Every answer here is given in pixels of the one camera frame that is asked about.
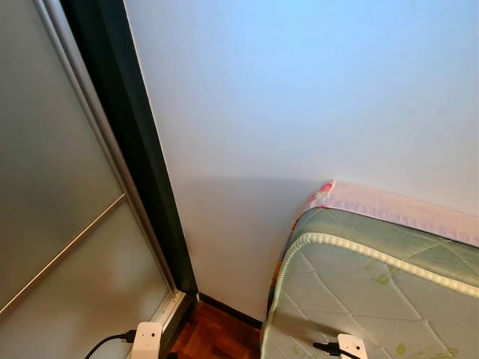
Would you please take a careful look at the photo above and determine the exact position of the green quilted upright mattress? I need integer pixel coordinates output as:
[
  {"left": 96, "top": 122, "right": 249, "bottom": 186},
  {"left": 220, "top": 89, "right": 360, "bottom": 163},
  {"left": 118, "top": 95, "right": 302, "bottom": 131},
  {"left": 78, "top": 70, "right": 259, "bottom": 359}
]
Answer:
[{"left": 260, "top": 207, "right": 479, "bottom": 359}]

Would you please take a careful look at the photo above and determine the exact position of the dark skirting board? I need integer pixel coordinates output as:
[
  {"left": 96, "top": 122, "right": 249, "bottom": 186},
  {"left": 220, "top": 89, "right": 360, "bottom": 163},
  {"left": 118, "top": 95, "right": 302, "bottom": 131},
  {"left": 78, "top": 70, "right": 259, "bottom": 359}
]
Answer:
[{"left": 196, "top": 293, "right": 264, "bottom": 330}]

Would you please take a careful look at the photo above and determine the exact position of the frosted glass sliding door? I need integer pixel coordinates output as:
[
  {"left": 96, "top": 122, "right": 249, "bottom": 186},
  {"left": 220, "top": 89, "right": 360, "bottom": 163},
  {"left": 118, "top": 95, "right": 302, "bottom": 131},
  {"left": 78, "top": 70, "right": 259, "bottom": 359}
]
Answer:
[{"left": 0, "top": 0, "right": 184, "bottom": 359}]

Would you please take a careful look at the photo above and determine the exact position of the dark green door frame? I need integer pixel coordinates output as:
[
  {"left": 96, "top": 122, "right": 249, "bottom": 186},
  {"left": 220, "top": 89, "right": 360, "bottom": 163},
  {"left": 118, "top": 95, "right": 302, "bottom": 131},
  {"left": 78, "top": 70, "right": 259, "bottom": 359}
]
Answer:
[{"left": 60, "top": 0, "right": 199, "bottom": 359}]

